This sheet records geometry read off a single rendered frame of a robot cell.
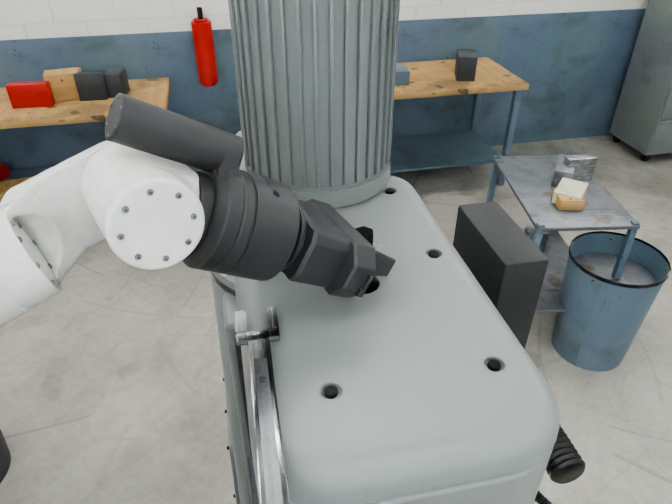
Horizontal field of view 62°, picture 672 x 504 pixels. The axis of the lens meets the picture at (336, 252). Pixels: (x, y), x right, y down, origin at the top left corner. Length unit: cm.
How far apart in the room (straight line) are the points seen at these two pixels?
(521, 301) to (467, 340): 47
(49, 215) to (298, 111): 30
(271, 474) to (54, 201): 26
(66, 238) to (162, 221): 11
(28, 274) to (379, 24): 44
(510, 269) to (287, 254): 54
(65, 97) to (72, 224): 401
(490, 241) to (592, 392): 234
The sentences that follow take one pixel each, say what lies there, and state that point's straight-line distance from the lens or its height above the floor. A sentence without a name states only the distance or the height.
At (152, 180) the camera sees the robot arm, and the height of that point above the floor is 208.
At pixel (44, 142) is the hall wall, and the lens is 519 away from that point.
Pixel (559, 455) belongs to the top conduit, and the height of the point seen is 180.
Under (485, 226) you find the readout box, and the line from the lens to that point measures 101.
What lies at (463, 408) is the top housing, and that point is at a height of 189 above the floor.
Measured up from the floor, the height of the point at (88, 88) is 97.
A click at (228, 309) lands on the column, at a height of 152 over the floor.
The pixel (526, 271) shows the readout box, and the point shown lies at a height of 171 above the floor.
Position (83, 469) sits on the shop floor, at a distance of 293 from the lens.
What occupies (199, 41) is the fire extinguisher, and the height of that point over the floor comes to 115.
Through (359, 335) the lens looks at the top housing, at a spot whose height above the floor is 189.
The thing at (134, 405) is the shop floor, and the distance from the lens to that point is 309.
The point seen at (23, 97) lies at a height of 96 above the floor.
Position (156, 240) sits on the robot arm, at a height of 204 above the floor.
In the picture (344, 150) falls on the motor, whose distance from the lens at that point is 67.
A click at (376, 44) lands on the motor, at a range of 66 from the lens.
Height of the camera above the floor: 224
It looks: 35 degrees down
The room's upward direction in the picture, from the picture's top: straight up
